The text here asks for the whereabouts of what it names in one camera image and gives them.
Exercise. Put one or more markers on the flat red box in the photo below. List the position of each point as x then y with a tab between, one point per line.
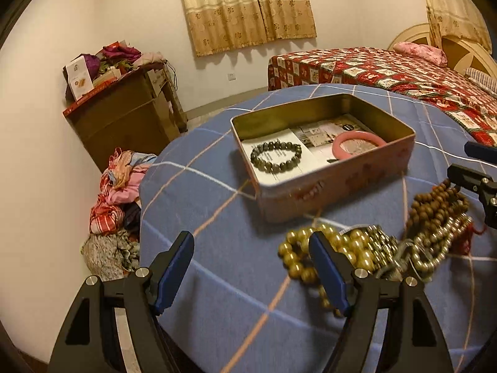
83	103

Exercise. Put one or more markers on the pile of colourful clothes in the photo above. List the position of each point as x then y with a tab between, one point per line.
112	202

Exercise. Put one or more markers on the light pink cloth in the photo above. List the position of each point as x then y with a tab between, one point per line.
151	58

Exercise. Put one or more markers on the purple cloth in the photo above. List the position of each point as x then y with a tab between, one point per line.
92	65

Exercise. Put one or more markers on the pink metal tin box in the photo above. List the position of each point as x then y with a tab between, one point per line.
330	186

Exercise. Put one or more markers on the pink pillow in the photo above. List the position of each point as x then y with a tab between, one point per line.
421	51

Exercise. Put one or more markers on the brown wooden cabinet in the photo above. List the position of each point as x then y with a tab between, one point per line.
124	120

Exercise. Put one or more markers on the pink bangle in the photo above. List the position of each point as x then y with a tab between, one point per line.
336	147

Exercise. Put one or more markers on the orange and white box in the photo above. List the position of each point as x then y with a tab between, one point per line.
106	77

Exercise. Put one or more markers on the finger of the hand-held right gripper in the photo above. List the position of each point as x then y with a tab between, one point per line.
483	150
470	178

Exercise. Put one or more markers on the bed with red patterned cover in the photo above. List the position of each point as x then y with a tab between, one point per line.
388	70

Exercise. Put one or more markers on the beige patterned curtain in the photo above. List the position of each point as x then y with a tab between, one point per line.
450	4
217	7
287	4

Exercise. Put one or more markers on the white printed box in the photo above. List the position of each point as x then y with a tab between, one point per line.
79	77

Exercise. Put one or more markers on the striped cushion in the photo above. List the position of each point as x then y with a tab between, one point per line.
483	78

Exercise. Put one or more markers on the cream wooden headboard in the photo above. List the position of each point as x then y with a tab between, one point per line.
458	52

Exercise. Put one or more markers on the magenta cloth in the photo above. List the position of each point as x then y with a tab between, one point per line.
122	52

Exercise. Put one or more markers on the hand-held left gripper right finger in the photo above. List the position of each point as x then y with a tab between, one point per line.
327	266

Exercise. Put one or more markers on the printed paper leaflet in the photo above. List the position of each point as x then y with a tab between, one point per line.
310	143

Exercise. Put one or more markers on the blue checked tablecloth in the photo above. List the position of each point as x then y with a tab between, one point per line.
233	279

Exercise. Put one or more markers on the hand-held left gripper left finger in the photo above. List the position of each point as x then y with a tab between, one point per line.
178	266

